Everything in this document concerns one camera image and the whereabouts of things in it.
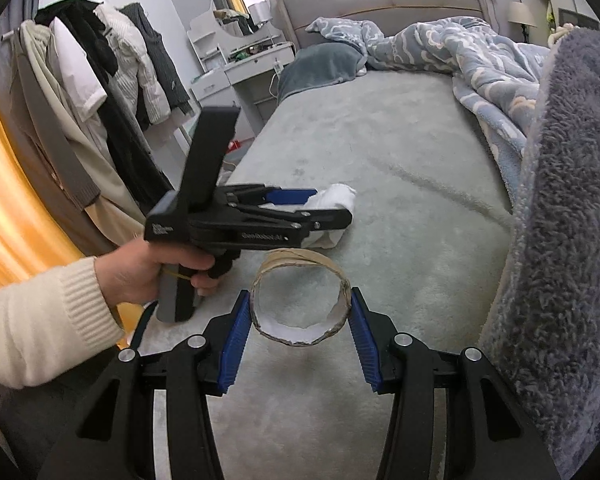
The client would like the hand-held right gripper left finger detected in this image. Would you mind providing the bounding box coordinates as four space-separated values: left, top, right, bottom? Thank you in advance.
37 289 253 480

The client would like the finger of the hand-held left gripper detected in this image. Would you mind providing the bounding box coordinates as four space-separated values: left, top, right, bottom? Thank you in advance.
219 204 354 236
224 184 321 207

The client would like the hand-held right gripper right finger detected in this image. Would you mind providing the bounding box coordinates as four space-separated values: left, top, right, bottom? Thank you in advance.
346 287 563 480

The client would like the white cloth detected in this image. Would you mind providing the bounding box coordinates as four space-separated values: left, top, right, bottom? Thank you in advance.
260 183 357 252

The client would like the cardboard tape ring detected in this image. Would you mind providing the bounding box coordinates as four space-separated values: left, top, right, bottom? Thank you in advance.
250 247 353 348

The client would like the person's left forearm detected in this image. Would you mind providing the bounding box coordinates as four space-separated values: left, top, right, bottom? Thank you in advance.
0 255 126 391

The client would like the person's left hand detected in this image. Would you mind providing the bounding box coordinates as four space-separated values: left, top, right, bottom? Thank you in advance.
94 237 221 307

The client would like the clothes rack wheeled base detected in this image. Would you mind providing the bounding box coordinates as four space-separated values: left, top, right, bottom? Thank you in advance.
167 110 193 153

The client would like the black long coat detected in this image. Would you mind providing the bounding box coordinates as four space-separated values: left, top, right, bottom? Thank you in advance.
34 0 176 211

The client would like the white vanity desk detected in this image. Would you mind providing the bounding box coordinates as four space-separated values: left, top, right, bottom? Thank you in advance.
186 12 297 141

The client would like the grey upholstered bed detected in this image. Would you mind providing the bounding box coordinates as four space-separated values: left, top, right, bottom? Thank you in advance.
130 0 546 480

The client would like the dark grey knit vest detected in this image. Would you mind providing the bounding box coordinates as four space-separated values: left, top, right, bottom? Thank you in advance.
119 1 192 117

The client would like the white puffer jacket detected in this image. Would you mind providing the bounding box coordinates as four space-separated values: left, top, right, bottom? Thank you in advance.
94 4 172 126

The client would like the blue-grey pillow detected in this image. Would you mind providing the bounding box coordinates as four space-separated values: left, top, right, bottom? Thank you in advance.
277 42 368 103

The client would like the taupe wool coat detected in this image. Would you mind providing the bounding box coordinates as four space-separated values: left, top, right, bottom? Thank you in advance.
12 20 103 211

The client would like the white shirt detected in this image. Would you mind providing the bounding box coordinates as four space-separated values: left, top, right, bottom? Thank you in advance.
47 16 108 126

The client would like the silver table lamp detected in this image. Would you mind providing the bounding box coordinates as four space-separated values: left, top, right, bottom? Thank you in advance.
247 2 271 28

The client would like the round vanity mirror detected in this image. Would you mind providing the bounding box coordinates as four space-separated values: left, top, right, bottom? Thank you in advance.
211 0 271 38

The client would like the yellow curtain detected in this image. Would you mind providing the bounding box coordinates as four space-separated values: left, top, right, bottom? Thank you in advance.
0 45 146 341

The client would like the blue patterned duvet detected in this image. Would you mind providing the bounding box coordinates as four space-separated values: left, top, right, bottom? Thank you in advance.
305 16 561 216

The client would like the grey curtain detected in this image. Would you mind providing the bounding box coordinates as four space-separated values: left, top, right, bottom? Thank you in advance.
0 0 46 68

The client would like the grey fluffy blanket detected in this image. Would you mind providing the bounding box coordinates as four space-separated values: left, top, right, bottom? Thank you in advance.
477 27 600 480

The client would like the beige bedside lamp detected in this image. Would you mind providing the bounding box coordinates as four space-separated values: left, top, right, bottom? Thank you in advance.
507 1 538 43

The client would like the white plush pet bed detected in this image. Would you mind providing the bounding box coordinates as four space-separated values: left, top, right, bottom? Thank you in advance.
550 22 576 46

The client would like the black mesh chair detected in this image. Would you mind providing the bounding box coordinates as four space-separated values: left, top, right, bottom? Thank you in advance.
557 7 600 31

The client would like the white charger with cable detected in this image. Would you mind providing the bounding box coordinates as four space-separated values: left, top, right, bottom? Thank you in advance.
270 60 286 96

